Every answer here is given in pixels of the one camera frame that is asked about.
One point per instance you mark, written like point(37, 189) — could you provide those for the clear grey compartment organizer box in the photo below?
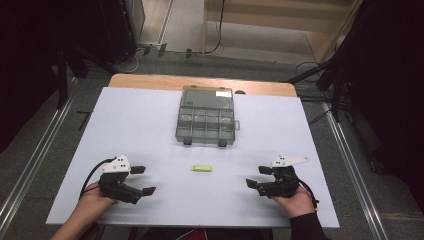
point(205, 116)

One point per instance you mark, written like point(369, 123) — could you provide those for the dark cabinet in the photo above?
point(121, 30)

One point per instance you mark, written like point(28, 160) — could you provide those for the small green stick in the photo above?
point(201, 168)

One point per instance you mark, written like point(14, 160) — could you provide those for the metal floor rail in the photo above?
point(353, 166)
point(33, 160)

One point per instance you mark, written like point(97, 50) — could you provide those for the light wooden furniture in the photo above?
point(283, 16)

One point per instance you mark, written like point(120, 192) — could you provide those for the dark table grommet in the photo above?
point(239, 92)

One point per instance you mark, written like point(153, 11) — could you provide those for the person's right hand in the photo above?
point(298, 203)

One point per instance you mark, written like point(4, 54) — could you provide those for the white table cover board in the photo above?
point(150, 133)

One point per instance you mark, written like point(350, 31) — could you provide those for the person's left hand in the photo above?
point(93, 203)

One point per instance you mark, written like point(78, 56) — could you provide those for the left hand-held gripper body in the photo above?
point(115, 186)

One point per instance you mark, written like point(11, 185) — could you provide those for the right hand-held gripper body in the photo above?
point(285, 183)

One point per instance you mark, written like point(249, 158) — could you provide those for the black tripod stand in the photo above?
point(63, 76)
point(335, 80)

